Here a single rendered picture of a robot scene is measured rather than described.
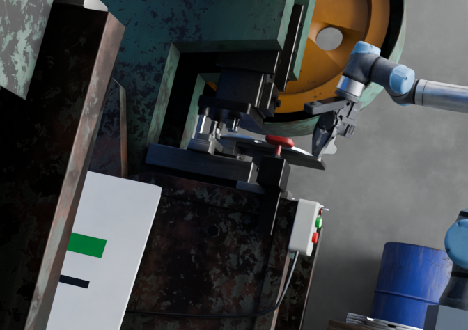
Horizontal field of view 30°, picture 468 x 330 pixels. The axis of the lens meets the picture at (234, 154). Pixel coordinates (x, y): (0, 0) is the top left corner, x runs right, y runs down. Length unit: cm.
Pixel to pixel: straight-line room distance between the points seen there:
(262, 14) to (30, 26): 154
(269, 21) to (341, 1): 64
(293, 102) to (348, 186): 298
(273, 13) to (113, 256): 80
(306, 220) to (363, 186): 365
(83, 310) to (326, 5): 139
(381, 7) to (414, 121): 299
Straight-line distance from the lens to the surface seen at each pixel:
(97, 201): 233
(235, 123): 256
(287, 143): 216
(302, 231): 219
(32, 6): 96
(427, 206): 580
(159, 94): 246
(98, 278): 226
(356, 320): 280
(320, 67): 296
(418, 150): 587
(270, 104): 253
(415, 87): 255
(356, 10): 302
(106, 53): 99
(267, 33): 242
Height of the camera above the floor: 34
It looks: 9 degrees up
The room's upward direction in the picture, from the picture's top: 13 degrees clockwise
